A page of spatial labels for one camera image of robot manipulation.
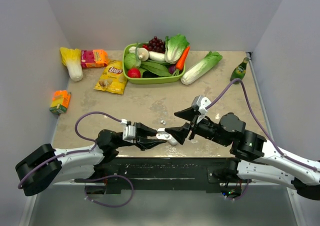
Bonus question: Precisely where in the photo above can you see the yellow Lays chips bag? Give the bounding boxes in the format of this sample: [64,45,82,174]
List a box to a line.
[94,60,128,95]

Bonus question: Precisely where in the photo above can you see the green toy napa cabbage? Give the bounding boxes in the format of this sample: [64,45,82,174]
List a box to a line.
[180,51,223,85]

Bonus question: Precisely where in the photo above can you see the white earbud charging case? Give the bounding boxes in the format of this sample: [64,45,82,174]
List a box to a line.
[156,128,172,140]

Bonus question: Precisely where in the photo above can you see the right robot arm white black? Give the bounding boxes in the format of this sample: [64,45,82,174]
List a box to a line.
[165,108,320,200]

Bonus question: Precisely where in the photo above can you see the orange green small carton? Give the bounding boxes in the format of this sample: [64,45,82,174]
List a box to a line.
[49,90,71,114]

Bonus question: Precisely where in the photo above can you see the toy orange carrot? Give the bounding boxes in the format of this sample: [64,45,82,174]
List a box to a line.
[172,46,190,76]

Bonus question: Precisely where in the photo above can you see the toy green leaf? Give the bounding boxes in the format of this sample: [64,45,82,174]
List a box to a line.
[140,61,171,77]

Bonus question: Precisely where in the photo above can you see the toy mushroom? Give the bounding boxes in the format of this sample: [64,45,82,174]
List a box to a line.
[128,46,149,61]

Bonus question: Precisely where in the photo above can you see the toy purple grapes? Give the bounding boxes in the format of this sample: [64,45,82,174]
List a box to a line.
[142,36,166,53]

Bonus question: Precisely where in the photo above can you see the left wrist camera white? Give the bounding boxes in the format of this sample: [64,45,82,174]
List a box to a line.
[120,119,136,143]

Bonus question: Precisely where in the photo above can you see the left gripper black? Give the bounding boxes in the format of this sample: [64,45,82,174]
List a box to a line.
[114,122,166,151]

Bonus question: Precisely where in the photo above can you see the yellow white toy cabbage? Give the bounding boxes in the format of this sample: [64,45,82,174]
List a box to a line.
[59,47,83,82]

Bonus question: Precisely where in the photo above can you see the toy red tomato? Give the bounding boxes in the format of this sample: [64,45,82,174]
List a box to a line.
[127,68,141,78]

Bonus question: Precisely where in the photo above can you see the toy white radish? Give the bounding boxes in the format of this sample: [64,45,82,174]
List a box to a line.
[148,51,166,62]

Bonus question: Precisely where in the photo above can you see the toy cabbage in basket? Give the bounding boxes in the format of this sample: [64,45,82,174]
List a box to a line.
[164,34,190,64]

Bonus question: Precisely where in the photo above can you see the white oval case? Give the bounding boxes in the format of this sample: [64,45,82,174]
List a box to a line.
[167,138,178,146]

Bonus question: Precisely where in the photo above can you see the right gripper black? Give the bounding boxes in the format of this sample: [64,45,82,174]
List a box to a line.
[164,106,230,146]

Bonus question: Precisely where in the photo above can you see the purple cable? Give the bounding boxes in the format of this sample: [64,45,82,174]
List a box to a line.
[84,174,135,208]
[223,178,251,202]
[17,111,126,189]
[206,78,318,172]

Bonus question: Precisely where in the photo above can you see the toy round green cabbage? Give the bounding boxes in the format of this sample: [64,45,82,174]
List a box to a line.
[123,53,141,70]

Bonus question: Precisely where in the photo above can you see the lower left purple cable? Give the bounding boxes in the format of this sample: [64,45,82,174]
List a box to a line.
[84,174,135,208]

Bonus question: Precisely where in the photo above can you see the pink orange snack box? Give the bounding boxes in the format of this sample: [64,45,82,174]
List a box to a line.
[80,49,110,69]

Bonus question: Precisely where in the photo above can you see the green glass bottle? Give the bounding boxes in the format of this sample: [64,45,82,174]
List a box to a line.
[230,57,250,81]

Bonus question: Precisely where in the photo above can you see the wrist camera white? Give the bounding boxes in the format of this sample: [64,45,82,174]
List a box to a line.
[191,95,211,124]
[120,119,136,143]

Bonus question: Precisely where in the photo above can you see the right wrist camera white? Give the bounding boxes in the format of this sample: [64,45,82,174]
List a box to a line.
[191,95,211,124]

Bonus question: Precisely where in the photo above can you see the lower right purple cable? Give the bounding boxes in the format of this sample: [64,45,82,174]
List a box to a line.
[223,178,251,202]

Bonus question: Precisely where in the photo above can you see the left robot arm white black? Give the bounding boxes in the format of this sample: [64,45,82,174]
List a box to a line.
[15,123,172,196]

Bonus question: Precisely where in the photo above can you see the green plastic basket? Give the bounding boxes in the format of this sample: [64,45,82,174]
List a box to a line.
[122,44,186,84]

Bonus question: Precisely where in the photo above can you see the toy purple onion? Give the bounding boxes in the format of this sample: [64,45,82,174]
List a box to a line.
[168,65,176,74]

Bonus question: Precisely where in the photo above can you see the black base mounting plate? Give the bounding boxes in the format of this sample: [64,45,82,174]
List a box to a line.
[75,157,245,194]

